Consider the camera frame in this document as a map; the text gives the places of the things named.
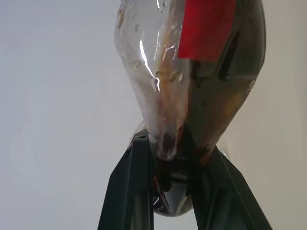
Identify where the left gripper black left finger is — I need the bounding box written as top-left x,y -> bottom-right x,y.
97,130 -> 154,230

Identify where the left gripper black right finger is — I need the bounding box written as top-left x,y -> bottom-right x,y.
184,143 -> 273,230

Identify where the plastic bottle with dark drink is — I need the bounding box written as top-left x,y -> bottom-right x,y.
114,0 -> 267,218

